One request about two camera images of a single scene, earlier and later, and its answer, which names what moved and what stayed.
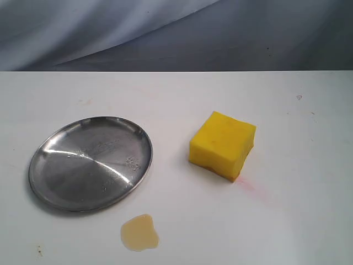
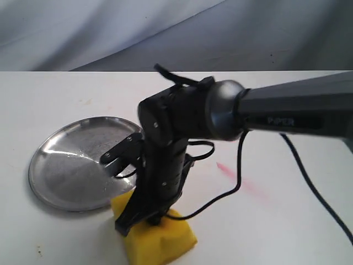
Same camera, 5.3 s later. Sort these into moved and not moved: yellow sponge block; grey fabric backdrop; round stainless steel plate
Moved: yellow sponge block
Not moved: round stainless steel plate; grey fabric backdrop
